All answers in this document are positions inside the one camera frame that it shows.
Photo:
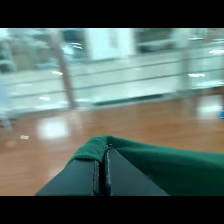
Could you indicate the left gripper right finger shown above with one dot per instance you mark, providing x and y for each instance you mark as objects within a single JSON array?
[{"x": 128, "y": 180}]

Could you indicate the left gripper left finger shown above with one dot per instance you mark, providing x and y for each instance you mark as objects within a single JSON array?
[{"x": 76, "y": 178}]

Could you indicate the green garment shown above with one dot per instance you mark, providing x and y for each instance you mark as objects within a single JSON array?
[{"x": 173, "y": 166}]

